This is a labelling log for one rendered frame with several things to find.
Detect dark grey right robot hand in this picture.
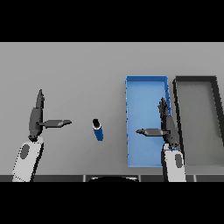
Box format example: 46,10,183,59
135,97,179,149

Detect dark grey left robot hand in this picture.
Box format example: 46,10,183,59
28,88,73,143

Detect blue bin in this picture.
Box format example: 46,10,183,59
125,75,173,168

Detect dark grey bin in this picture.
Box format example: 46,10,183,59
171,75,224,166

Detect blue pipe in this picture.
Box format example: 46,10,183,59
92,118,104,142

